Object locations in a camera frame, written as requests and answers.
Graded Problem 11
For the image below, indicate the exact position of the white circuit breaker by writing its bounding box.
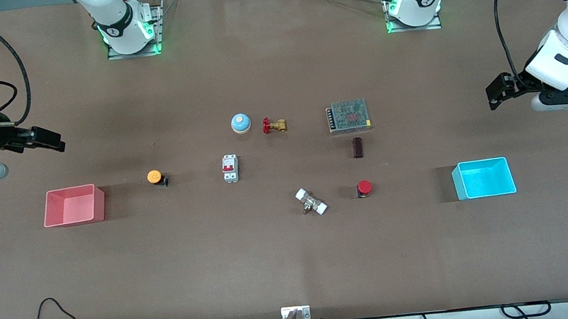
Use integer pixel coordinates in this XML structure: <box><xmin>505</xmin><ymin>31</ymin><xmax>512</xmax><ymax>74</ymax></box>
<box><xmin>221</xmin><ymin>154</ymin><xmax>241</xmax><ymax>184</ymax></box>

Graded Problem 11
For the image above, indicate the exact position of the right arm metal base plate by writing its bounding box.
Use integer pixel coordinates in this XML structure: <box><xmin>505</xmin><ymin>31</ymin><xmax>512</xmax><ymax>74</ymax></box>
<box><xmin>101</xmin><ymin>0</ymin><xmax>169</xmax><ymax>61</ymax></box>

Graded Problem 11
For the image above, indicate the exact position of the pink plastic box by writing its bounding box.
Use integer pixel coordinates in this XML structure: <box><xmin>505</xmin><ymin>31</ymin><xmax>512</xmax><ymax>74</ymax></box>
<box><xmin>40</xmin><ymin>182</ymin><xmax>108</xmax><ymax>229</ymax></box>

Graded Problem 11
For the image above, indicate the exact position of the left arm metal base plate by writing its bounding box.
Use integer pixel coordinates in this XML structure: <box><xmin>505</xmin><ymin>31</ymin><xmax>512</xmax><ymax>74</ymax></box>
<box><xmin>383</xmin><ymin>0</ymin><xmax>443</xmax><ymax>35</ymax></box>

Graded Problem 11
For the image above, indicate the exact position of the blue round bell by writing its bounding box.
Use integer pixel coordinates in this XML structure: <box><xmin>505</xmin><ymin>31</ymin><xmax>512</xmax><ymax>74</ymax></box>
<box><xmin>230</xmin><ymin>112</ymin><xmax>252</xmax><ymax>135</ymax></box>

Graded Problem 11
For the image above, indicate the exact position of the black coiled cable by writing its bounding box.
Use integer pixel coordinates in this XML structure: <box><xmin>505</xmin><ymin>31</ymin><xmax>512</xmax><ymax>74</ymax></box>
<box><xmin>500</xmin><ymin>299</ymin><xmax>553</xmax><ymax>319</ymax></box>

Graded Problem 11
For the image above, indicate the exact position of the metal mesh power supply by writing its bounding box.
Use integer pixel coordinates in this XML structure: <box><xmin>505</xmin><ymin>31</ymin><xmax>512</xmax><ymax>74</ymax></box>
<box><xmin>325</xmin><ymin>97</ymin><xmax>372</xmax><ymax>136</ymax></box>

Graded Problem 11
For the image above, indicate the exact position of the brass valve with red handle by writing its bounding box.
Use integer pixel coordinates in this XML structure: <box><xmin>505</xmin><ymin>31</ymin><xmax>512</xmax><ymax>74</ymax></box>
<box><xmin>261</xmin><ymin>115</ymin><xmax>288</xmax><ymax>135</ymax></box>

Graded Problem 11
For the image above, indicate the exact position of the metal fitting with white caps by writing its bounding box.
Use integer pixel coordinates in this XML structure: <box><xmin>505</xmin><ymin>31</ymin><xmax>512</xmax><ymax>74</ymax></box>
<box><xmin>294</xmin><ymin>185</ymin><xmax>329</xmax><ymax>219</ymax></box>

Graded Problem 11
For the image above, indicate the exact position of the yellow push button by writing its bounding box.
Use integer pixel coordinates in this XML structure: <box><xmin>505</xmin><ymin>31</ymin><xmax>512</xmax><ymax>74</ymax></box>
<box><xmin>146</xmin><ymin>168</ymin><xmax>170</xmax><ymax>189</ymax></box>

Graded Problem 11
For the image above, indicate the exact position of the white mounting bracket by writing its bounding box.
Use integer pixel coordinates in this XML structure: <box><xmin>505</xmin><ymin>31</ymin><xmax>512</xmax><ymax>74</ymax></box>
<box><xmin>280</xmin><ymin>304</ymin><xmax>312</xmax><ymax>319</ymax></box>

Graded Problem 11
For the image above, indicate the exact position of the red push button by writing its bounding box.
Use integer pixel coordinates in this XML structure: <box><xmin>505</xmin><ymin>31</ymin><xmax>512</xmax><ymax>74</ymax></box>
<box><xmin>355</xmin><ymin>179</ymin><xmax>374</xmax><ymax>199</ymax></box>

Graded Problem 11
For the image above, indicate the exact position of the cyan plastic box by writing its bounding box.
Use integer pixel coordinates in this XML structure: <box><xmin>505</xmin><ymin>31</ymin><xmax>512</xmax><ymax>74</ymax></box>
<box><xmin>450</xmin><ymin>155</ymin><xmax>518</xmax><ymax>202</ymax></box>

